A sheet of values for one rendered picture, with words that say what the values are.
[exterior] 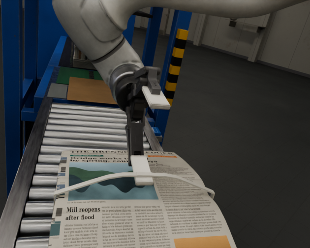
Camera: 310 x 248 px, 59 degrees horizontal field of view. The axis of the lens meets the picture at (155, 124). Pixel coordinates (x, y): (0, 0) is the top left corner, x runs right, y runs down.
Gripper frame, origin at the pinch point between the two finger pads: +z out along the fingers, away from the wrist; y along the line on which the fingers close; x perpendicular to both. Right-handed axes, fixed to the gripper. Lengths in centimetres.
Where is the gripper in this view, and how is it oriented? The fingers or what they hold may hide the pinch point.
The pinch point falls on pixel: (150, 142)
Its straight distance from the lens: 43.2
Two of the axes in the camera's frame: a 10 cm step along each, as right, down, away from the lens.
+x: -9.6, -0.5, -2.8
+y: -1.8, 8.7, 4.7
